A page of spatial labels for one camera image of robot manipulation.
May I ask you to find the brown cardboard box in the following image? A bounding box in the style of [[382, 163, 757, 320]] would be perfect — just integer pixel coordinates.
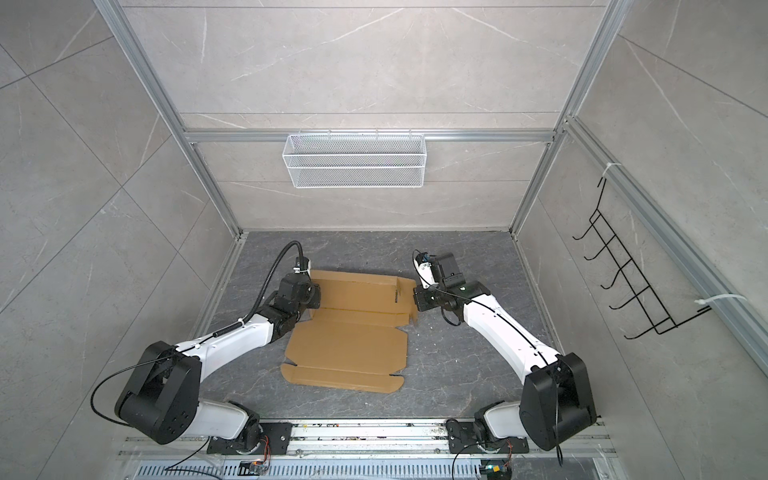
[[281, 270, 418, 394]]

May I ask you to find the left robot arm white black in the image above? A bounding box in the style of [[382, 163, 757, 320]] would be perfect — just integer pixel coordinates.
[[114, 254, 321, 452]]

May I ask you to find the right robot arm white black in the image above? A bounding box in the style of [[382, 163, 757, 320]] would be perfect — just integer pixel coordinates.
[[412, 250, 598, 451]]

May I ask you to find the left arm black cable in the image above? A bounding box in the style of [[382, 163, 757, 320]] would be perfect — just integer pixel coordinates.
[[89, 241, 304, 428]]

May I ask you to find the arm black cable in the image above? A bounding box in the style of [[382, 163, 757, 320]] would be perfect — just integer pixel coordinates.
[[411, 249, 565, 466], [89, 241, 304, 428]]

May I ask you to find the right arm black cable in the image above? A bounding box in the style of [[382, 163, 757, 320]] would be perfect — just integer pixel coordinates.
[[411, 249, 565, 466]]

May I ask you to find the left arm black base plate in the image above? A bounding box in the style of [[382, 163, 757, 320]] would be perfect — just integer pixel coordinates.
[[206, 422, 293, 455]]

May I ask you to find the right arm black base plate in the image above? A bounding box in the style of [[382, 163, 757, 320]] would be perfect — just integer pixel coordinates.
[[444, 418, 530, 455]]

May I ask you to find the white wire mesh basket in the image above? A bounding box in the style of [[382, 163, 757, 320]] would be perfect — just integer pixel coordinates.
[[282, 133, 428, 189]]

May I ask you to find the aluminium mounting rail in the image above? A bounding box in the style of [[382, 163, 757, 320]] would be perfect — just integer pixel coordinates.
[[109, 418, 627, 479]]

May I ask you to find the black wire hook rack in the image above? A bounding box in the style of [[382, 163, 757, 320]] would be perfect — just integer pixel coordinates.
[[572, 178, 713, 341]]

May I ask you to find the aluminium frame post right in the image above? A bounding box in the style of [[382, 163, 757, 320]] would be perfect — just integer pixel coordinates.
[[509, 0, 633, 241]]

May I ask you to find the aluminium frame post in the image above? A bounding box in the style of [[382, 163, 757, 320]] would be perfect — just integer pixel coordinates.
[[94, 0, 243, 239], [509, 0, 633, 241]]

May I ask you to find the aluminium frame post left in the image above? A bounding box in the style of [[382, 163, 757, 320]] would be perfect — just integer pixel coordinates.
[[94, 0, 243, 239]]

